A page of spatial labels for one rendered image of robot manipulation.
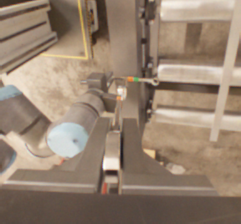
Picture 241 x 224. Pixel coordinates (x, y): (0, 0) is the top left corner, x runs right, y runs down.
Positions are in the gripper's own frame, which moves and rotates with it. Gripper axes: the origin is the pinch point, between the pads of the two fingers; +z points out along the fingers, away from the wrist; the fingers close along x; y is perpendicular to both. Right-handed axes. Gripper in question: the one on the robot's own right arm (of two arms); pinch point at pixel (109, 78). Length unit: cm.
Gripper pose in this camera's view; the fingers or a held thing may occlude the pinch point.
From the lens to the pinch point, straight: 67.3
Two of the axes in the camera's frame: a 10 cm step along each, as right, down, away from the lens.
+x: 0.8, 8.0, 6.0
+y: -9.6, -0.9, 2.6
